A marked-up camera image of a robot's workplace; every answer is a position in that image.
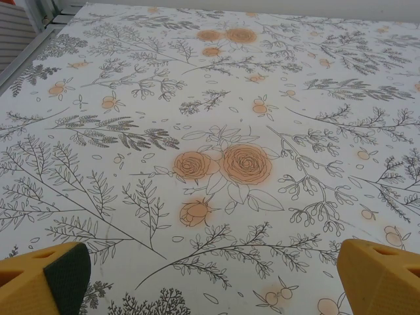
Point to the floral patterned table mat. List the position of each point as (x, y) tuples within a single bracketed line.
[(210, 98)]

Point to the aluminium frame profile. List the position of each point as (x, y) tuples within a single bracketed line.
[(29, 49)]

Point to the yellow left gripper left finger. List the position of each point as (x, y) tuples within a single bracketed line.
[(29, 282)]

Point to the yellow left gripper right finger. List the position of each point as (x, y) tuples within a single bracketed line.
[(384, 282)]

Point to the grey ribbed panel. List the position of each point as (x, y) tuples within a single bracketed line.
[(14, 29)]

